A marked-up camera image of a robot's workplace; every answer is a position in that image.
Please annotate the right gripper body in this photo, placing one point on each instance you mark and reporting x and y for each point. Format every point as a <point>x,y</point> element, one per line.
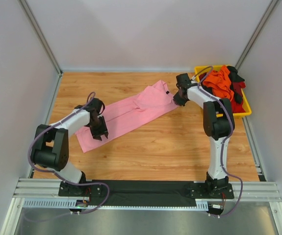
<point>180,96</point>

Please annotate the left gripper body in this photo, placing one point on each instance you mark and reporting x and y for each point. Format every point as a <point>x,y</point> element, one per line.
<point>99,129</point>

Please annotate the pink t shirt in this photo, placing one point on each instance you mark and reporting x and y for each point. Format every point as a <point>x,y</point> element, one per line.
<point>129,114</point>

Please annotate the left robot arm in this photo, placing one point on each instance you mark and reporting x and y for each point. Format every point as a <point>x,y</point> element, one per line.
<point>50,147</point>

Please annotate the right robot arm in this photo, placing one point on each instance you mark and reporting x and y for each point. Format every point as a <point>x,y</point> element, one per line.
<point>218,124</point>

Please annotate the yellow plastic bin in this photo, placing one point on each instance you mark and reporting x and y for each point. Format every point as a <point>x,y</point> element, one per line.
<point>199,70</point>

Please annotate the orange t shirt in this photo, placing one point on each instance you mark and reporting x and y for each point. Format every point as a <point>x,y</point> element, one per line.
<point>220,83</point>

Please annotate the red t shirt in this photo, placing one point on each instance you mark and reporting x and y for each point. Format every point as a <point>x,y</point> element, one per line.
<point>236,97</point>

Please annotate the black t shirt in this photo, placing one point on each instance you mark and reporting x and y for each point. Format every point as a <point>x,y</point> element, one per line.
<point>234,77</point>

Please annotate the grey slotted cable duct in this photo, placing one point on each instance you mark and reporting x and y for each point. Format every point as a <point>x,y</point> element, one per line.
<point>199,205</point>

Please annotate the aluminium frame rail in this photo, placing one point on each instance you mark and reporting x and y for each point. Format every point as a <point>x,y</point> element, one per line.
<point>48,188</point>

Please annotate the right corner aluminium post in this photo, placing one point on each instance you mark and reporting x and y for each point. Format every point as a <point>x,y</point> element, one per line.
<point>257,31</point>

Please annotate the corner aluminium post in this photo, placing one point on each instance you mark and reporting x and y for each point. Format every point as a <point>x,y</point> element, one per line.
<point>40,35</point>
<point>257,31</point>

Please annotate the left corner aluminium post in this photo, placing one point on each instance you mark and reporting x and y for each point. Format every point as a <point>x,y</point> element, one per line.
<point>40,35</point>

